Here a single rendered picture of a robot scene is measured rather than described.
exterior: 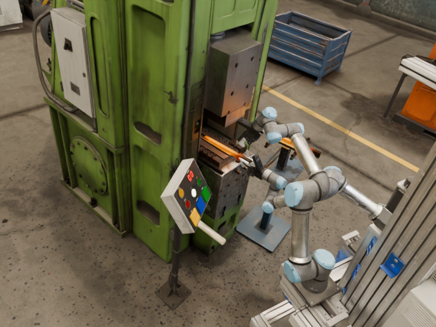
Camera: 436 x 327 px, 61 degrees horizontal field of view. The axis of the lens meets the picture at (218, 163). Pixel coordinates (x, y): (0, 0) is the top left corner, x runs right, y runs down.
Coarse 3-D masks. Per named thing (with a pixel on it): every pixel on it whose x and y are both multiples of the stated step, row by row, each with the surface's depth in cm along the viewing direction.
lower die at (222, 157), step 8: (200, 144) 267; (208, 144) 268; (224, 144) 270; (200, 152) 263; (208, 152) 262; (216, 152) 261; (224, 152) 261; (208, 160) 261; (216, 160) 256; (224, 160) 259; (232, 160) 268
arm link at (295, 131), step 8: (288, 128) 202; (296, 128) 203; (288, 136) 204; (296, 136) 200; (296, 144) 199; (304, 144) 197; (304, 152) 195; (312, 152) 195; (304, 160) 193; (312, 160) 191; (304, 168) 195; (312, 168) 189; (320, 168) 190; (312, 176) 187; (320, 176) 185; (320, 184) 180; (328, 184) 183; (328, 192) 183; (320, 200) 182
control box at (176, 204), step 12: (180, 168) 216; (192, 168) 217; (180, 180) 204; (192, 180) 215; (204, 180) 228; (168, 192) 199; (168, 204) 200; (180, 204) 200; (192, 204) 210; (180, 216) 203; (180, 228) 209; (192, 228) 206
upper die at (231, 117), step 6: (204, 108) 241; (240, 108) 239; (204, 114) 243; (210, 114) 240; (228, 114) 232; (234, 114) 237; (240, 114) 243; (216, 120) 238; (222, 120) 235; (228, 120) 235; (234, 120) 241
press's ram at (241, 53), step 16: (224, 48) 208; (240, 48) 211; (256, 48) 219; (208, 64) 215; (224, 64) 207; (240, 64) 214; (256, 64) 228; (208, 80) 221; (224, 80) 212; (240, 80) 223; (208, 96) 226; (224, 96) 218; (240, 96) 232; (224, 112) 227
